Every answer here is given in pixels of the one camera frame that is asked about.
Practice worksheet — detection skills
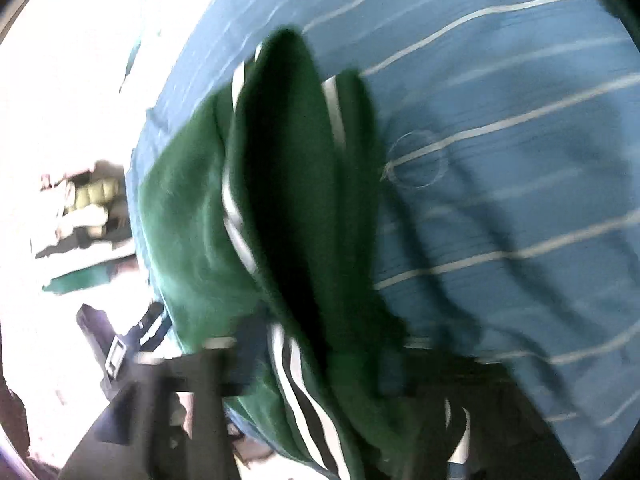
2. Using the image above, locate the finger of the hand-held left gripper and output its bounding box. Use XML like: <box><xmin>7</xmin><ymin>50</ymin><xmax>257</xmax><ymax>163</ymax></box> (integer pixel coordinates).
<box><xmin>75</xmin><ymin>304</ymin><xmax>171</xmax><ymax>397</ymax></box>

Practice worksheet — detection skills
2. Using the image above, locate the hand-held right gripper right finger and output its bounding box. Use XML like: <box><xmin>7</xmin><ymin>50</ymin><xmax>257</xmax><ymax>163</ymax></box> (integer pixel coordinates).
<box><xmin>402</xmin><ymin>342</ymin><xmax>581</xmax><ymax>480</ymax></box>

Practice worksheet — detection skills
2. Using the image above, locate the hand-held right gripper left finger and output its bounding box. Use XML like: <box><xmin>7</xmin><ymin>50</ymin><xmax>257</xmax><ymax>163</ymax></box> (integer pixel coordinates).
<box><xmin>60</xmin><ymin>337</ymin><xmax>242</xmax><ymax>480</ymax></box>

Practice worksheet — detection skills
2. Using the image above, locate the green and white sweatshirt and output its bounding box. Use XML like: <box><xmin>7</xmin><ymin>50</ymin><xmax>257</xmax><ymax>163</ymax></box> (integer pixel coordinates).
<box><xmin>137</xmin><ymin>27</ymin><xmax>481</xmax><ymax>480</ymax></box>

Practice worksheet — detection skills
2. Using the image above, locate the pile of folded clothes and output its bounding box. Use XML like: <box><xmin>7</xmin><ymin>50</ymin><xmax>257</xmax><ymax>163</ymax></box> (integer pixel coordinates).
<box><xmin>30</xmin><ymin>160</ymin><xmax>133</xmax><ymax>296</ymax></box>

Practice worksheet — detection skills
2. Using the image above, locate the blue striped bed sheet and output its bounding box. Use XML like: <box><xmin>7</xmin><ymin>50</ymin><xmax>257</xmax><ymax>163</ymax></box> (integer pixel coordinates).
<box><xmin>125</xmin><ymin>0</ymin><xmax>640</xmax><ymax>480</ymax></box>

